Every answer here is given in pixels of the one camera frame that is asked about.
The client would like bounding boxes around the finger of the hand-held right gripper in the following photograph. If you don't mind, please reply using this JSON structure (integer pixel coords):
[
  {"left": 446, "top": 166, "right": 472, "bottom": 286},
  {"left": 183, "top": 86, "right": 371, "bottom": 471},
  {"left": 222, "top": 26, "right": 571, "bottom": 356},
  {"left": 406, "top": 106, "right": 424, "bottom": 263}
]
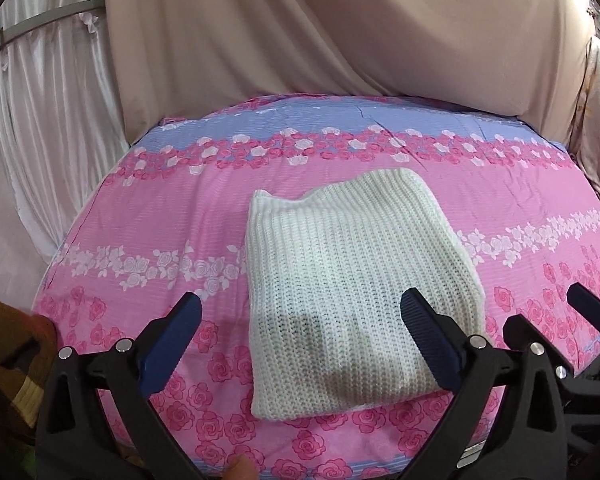
[
  {"left": 567, "top": 283, "right": 600, "bottom": 336},
  {"left": 503, "top": 315, "right": 578, "bottom": 386}
]

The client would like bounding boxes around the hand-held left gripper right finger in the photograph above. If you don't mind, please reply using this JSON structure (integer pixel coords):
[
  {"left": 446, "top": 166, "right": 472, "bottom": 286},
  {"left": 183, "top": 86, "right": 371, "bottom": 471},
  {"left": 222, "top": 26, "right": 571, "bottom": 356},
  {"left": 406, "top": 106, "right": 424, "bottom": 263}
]
[{"left": 400, "top": 287, "right": 568, "bottom": 480}]

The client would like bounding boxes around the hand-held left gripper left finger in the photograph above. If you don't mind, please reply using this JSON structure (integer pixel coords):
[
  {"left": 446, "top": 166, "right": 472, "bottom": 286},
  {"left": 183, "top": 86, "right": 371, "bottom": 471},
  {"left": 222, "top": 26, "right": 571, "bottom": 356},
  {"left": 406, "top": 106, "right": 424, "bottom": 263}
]
[{"left": 35, "top": 292, "right": 203, "bottom": 480}]

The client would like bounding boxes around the white knit sweater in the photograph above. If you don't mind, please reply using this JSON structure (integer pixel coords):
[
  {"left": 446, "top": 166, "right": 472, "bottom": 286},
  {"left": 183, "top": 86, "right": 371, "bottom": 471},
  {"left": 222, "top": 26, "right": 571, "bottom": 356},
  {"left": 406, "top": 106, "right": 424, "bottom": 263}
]
[{"left": 245, "top": 169, "right": 486, "bottom": 420}]

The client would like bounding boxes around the person's left hand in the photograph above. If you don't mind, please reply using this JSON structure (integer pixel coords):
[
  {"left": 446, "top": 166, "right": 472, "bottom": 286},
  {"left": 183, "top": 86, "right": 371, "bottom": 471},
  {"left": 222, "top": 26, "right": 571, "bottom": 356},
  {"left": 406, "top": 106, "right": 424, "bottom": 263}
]
[{"left": 222, "top": 454, "right": 261, "bottom": 480}]

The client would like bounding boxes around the pink floral bedsheet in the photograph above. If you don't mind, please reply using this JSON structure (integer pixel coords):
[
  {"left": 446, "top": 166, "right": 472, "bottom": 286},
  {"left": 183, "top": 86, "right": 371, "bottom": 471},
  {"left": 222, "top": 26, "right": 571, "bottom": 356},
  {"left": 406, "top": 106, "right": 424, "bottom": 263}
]
[{"left": 32, "top": 94, "right": 600, "bottom": 480}]

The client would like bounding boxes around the white satin curtain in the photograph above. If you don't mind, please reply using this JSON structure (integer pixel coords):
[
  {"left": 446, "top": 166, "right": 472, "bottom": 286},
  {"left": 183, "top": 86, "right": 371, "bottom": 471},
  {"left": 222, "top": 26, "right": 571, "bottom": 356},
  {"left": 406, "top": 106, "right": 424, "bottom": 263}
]
[{"left": 0, "top": 0, "right": 131, "bottom": 311}]

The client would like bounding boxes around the beige curtain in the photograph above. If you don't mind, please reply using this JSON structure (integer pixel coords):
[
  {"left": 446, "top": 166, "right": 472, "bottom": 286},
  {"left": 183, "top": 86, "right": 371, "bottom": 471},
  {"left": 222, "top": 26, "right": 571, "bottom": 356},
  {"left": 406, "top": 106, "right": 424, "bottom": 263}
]
[{"left": 102, "top": 0, "right": 598, "bottom": 146}]

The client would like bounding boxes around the grey metal hoop bar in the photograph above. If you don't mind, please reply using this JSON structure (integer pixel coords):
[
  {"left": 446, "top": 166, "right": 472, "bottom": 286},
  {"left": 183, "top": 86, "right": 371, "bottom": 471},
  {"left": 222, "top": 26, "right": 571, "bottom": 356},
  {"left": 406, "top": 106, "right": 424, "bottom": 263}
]
[{"left": 0, "top": 0, "right": 106, "bottom": 58}]

